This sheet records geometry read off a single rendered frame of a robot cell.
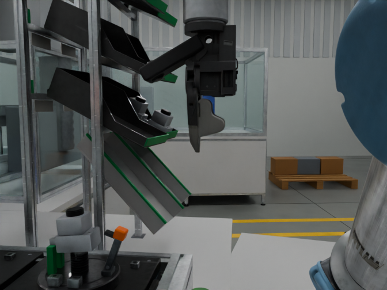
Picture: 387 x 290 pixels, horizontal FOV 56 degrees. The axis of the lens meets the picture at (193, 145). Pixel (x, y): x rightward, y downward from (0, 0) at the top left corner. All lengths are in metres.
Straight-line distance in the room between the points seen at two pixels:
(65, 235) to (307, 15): 9.49
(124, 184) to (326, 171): 5.77
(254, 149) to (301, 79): 5.22
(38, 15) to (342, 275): 1.70
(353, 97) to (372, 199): 0.13
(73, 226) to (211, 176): 4.04
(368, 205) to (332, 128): 9.62
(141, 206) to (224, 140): 3.80
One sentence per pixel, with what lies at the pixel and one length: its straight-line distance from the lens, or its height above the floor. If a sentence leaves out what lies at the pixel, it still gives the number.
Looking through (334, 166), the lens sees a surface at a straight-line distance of 6.52.
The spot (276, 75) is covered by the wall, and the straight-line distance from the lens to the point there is 9.49.
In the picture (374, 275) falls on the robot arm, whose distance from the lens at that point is 0.47.
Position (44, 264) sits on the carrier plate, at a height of 0.97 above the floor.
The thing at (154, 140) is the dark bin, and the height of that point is 1.20.
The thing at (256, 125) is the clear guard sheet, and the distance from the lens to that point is 4.68.
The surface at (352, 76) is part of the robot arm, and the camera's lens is 0.25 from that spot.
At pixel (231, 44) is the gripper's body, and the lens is 0.61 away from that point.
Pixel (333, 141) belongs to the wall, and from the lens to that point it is 10.02.
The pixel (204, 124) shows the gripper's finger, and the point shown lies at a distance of 0.60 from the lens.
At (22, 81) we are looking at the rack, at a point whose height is 1.34.
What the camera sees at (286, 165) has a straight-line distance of 6.23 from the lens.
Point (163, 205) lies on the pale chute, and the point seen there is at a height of 1.02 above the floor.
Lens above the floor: 1.28
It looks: 6 degrees down
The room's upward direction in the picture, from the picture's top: straight up
